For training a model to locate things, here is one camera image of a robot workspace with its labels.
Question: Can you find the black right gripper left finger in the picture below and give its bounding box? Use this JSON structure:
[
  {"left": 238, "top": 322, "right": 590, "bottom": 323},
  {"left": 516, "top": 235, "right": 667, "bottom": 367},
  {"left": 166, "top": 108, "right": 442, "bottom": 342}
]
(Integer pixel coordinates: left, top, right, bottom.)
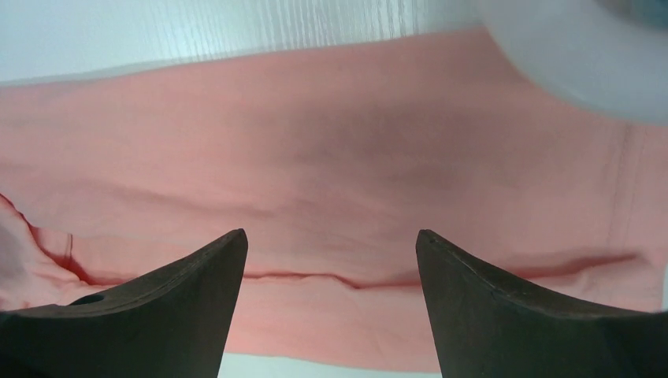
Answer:
[{"left": 1, "top": 229, "right": 248, "bottom": 378}]

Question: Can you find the white plastic basket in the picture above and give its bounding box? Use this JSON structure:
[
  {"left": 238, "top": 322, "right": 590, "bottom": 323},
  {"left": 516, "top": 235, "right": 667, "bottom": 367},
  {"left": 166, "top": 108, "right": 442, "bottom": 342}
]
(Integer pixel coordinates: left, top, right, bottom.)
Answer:
[{"left": 475, "top": 0, "right": 667, "bottom": 126}]

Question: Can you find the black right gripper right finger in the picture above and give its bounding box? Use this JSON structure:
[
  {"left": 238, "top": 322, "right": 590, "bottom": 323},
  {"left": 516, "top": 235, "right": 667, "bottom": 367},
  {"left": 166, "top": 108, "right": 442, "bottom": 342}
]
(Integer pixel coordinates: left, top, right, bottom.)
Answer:
[{"left": 416, "top": 230, "right": 667, "bottom": 378}]

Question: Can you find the pink t shirt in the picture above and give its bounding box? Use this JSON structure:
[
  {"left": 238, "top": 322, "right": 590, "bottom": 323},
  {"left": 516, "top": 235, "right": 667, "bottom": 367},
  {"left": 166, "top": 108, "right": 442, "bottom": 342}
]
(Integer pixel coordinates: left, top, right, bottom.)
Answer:
[{"left": 1, "top": 29, "right": 667, "bottom": 372}]

